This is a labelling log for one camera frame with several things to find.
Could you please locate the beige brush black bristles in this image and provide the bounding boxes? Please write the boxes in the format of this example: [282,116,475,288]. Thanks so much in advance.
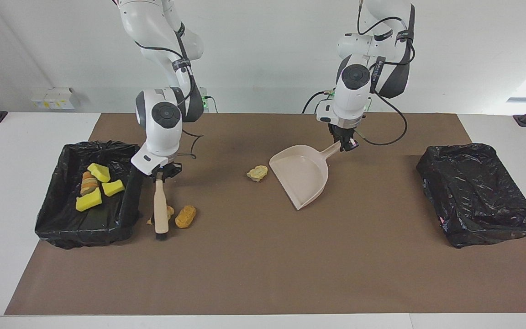
[153,176,170,241]

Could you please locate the striped orange croissant piece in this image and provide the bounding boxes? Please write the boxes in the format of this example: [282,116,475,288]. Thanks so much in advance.
[147,206,175,226]

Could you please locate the yellow sponge green backing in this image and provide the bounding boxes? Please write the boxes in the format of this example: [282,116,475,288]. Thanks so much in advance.
[102,180,125,197]

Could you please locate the brown bread roll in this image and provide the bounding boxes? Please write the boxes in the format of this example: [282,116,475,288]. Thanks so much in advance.
[175,205,197,228]

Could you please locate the beige plastic dustpan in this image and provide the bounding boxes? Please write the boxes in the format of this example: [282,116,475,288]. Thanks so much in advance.
[269,141,342,211]

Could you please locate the small green yellow sponge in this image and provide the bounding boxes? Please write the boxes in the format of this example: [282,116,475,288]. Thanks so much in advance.
[87,163,111,183]

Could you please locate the pale striped pastry chunk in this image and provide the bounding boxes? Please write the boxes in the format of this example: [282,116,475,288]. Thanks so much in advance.
[80,171,99,196]

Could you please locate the plain yellow sponge piece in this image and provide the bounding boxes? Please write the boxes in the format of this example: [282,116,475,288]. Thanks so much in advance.
[75,187,102,212]

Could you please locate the pale bread lump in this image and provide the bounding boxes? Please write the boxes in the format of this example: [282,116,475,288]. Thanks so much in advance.
[247,165,268,183]

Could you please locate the open black bag-lined bin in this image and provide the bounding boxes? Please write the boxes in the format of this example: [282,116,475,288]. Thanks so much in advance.
[35,140,145,250]

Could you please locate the crumpled black bag-lined bin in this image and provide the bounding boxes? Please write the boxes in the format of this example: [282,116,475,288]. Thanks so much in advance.
[416,143,526,249]

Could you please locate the brown table mat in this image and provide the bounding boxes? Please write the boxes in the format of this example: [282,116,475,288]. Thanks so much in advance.
[4,113,526,316]

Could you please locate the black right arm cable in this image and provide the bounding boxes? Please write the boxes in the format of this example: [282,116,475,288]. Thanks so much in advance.
[133,23,205,160]

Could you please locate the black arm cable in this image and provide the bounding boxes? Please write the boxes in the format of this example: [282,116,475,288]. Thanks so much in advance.
[133,23,205,160]
[357,0,416,147]

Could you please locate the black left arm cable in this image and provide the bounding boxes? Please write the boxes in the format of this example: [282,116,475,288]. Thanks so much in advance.
[357,0,416,147]

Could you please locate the white wall box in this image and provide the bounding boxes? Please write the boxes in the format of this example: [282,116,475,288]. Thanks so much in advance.
[32,88,75,109]

